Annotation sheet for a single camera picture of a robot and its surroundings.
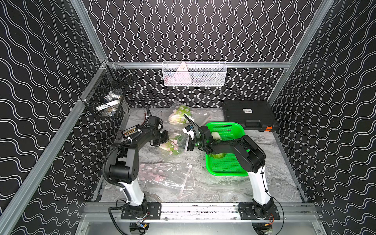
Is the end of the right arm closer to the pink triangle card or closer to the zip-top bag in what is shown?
the zip-top bag

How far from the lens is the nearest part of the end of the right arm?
801 millimetres

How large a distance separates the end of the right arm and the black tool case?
0.31 metres

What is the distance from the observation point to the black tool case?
3.44 ft

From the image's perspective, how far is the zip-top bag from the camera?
0.78 m

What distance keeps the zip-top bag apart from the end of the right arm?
0.40 feet

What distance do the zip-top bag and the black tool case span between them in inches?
19.2

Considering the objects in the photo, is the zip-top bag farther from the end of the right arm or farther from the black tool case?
the black tool case
